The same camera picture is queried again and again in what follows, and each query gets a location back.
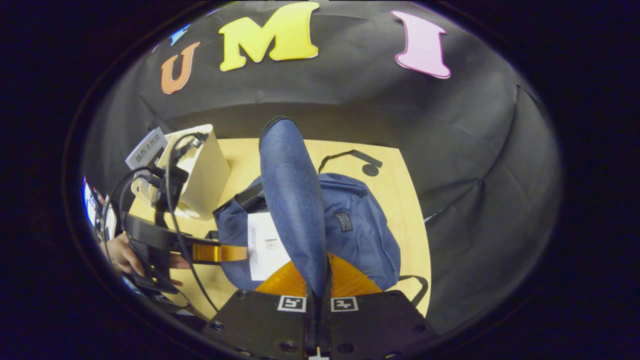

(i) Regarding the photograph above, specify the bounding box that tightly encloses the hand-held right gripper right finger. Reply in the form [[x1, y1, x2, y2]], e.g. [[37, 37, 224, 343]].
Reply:
[[327, 252, 440, 360]]

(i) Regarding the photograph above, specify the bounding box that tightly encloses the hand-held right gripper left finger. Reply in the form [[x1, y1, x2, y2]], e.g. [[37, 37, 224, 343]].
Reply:
[[202, 261, 308, 360]]

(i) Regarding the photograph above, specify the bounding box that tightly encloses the cream plastic bookshelf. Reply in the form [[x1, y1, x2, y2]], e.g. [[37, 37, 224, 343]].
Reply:
[[131, 124, 233, 222]]

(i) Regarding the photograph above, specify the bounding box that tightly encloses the blue schoolbag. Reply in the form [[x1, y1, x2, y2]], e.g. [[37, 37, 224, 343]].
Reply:
[[212, 116, 431, 309]]

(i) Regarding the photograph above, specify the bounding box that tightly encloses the black backdrop cloth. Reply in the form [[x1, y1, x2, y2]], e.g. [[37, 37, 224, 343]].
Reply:
[[82, 0, 563, 333]]

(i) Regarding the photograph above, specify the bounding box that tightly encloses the black cable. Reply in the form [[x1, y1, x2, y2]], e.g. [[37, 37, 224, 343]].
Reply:
[[102, 132, 221, 314]]

